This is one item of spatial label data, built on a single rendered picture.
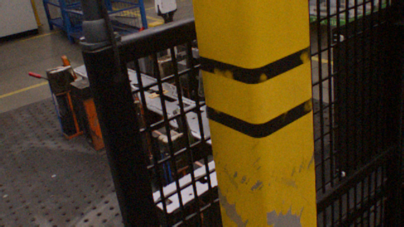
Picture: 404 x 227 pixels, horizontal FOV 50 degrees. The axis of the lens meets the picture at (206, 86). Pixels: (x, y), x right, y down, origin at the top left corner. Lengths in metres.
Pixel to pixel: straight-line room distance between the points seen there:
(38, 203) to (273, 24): 1.53
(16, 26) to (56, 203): 6.77
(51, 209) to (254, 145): 1.38
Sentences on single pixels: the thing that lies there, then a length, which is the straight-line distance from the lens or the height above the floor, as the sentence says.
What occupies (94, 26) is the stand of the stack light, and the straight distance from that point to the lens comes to 0.46.
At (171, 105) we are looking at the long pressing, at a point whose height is 1.00.
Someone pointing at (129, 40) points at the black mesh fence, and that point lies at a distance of 0.48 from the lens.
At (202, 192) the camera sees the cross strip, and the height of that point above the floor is 1.00.
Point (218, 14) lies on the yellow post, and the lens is 0.47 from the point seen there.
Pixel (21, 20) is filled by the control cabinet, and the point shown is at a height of 0.30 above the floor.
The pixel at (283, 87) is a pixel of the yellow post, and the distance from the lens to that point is 0.49.
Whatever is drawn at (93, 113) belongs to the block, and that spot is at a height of 0.90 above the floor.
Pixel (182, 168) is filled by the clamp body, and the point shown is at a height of 0.93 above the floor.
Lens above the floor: 1.67
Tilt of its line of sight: 22 degrees down
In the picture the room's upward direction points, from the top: 8 degrees counter-clockwise
